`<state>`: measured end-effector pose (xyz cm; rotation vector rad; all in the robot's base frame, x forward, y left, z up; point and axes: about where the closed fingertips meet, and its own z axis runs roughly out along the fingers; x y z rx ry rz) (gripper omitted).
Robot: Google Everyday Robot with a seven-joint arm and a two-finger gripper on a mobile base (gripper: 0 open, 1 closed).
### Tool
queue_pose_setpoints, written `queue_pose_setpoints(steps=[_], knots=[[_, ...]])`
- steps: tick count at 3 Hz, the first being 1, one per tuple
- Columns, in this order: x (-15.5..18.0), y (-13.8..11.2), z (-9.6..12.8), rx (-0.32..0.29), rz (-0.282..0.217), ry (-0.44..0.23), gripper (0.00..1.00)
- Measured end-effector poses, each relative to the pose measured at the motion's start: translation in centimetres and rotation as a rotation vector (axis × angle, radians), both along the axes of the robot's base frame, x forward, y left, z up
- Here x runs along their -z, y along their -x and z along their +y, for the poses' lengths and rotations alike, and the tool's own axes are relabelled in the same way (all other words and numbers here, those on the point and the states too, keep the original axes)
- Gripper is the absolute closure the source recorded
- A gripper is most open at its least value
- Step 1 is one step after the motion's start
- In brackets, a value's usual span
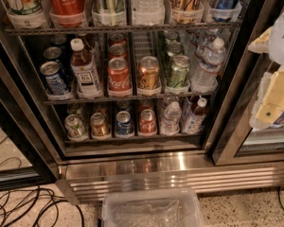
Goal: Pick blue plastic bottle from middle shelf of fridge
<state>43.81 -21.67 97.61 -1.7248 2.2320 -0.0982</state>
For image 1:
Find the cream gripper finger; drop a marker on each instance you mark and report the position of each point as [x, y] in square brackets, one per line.
[270, 100]
[261, 43]

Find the tea bottle white cap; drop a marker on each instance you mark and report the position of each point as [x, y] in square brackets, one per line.
[85, 71]

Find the rear clear water bottle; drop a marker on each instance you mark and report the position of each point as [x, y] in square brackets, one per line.
[206, 37]

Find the right fridge glass door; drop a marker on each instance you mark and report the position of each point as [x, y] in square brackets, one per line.
[234, 135]

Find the fridge glass door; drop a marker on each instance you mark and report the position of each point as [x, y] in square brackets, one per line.
[22, 121]
[234, 135]

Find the front clear water bottle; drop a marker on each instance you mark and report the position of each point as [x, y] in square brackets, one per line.
[209, 66]

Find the bottom shelf white label bottle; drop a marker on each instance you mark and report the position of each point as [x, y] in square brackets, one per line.
[195, 117]

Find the bottom shelf small water bottle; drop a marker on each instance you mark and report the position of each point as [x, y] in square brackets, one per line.
[171, 118]

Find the bottom shelf red coke can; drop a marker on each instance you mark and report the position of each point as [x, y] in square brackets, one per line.
[147, 121]

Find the bottom shelf blue pepsi can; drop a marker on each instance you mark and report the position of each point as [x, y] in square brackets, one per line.
[123, 123]

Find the bottom shelf gold can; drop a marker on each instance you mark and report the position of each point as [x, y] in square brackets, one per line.
[99, 125]

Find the stainless fridge base grille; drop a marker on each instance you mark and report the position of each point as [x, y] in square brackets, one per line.
[87, 181]

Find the left fridge glass door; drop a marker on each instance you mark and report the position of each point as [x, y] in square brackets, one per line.
[22, 121]

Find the front green soda can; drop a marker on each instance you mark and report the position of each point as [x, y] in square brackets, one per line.
[178, 71]

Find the green soda can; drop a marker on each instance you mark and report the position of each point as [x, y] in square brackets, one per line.
[170, 36]
[173, 49]
[178, 71]

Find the rear green soda can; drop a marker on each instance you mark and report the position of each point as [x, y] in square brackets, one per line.
[170, 36]

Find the gold caffeine-free coke can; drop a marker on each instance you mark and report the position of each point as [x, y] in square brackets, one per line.
[148, 72]

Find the red coca-cola can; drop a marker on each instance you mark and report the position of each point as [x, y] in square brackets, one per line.
[117, 38]
[118, 75]
[118, 51]

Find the rear red coca-cola can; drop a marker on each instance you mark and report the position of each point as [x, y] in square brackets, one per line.
[117, 38]

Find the front red coca-cola can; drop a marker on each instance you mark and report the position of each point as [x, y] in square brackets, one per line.
[118, 75]

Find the clear plastic bin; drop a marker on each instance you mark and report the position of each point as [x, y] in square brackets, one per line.
[174, 207]

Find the rear dark can left column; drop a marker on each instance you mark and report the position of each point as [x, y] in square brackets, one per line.
[59, 40]

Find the dark can column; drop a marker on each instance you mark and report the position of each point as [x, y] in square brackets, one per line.
[59, 40]
[53, 53]

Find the middle dark can left column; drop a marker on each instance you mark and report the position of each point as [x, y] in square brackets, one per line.
[53, 53]

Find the front blue pepsi can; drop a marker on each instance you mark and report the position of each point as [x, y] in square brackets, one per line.
[54, 78]

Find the upper wire fridge shelf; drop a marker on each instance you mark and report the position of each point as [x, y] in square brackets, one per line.
[109, 29]

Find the wire fridge shelf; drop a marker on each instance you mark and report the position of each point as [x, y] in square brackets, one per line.
[107, 99]
[109, 29]

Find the middle wire fridge shelf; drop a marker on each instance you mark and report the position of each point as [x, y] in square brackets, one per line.
[107, 99]

